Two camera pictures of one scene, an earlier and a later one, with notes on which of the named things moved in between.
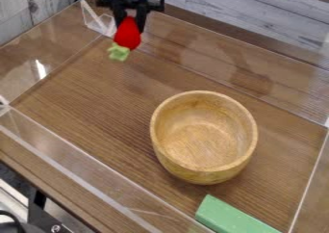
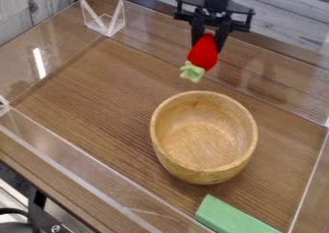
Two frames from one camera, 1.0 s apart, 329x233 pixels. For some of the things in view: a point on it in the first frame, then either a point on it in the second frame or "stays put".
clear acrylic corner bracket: x=103 y=23 stays put
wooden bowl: x=204 y=132 stays put
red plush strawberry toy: x=126 y=38 -> x=202 y=58
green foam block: x=224 y=218 stays put
